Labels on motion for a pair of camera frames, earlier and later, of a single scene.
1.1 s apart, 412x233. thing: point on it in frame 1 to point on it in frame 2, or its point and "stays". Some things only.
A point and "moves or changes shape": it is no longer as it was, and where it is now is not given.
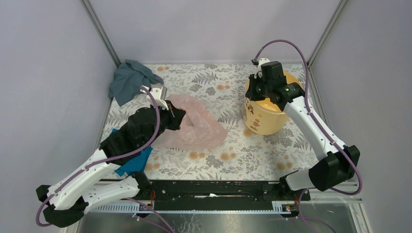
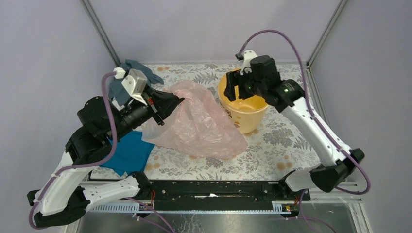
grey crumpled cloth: (128, 78) stays
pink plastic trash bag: (200, 129) moves or changes shape
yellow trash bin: (262, 117) to (248, 114)
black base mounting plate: (219, 195) stays
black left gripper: (175, 115) to (162, 104)
